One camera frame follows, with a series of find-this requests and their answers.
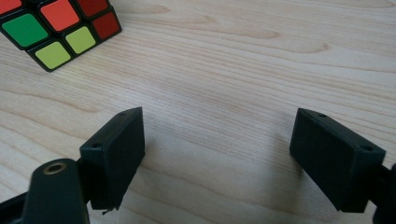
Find multicoloured puzzle cube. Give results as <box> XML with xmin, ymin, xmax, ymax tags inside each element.
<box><xmin>0</xmin><ymin>0</ymin><xmax>123</xmax><ymax>73</ymax></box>

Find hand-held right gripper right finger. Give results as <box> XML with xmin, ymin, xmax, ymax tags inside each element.
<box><xmin>289</xmin><ymin>107</ymin><xmax>388</xmax><ymax>214</ymax></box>

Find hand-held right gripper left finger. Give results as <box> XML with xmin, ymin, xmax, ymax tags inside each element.
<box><xmin>78</xmin><ymin>106</ymin><xmax>146</xmax><ymax>211</ymax></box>

